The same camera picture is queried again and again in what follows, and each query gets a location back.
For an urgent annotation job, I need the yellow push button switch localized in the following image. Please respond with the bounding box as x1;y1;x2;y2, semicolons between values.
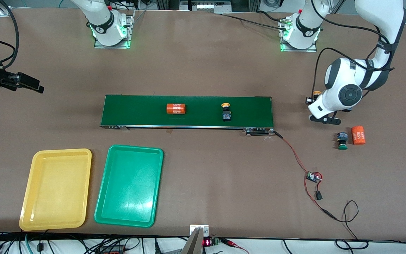
221;102;232;122
306;91;322;105

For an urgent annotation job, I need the green push button switch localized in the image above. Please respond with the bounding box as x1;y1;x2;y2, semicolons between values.
337;132;349;150

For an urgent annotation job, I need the orange cylinder white print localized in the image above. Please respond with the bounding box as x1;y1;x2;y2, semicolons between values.
166;103;186;115
351;126;366;145

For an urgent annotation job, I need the yellow plastic tray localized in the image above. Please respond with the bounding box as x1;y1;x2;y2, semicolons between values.
19;149;92;231

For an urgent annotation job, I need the green conveyor belt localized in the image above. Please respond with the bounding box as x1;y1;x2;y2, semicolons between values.
100;94;276;137

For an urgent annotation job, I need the green plastic tray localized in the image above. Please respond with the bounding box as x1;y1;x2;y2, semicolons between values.
94;145;164;228

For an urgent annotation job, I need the red clip lead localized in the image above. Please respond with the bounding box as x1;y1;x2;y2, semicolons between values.
221;238;250;254

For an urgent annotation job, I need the black power strip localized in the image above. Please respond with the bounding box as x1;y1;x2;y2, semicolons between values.
99;243;128;254

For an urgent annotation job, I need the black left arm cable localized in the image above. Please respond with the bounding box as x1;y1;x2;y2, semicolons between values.
309;0;401;103

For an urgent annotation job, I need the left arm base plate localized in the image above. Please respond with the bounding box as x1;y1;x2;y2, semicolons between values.
280;17;318;53

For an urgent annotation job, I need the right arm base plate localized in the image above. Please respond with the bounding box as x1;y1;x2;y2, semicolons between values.
94;11;135;49

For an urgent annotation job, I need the black base cable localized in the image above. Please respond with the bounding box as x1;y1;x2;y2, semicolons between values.
221;13;288;31

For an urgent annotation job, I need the red black wire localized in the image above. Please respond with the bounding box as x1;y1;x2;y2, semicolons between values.
275;131;337;221

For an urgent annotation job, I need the thin black cable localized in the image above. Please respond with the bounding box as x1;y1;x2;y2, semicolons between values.
330;200;369;250

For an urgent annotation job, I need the aluminium frame with lamp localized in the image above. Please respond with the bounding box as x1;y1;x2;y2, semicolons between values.
155;0;263;14

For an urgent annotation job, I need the teal cable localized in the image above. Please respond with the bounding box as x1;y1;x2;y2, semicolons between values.
24;233;34;254

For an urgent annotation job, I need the metal camera mount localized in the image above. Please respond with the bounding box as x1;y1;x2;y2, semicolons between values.
182;225;210;254

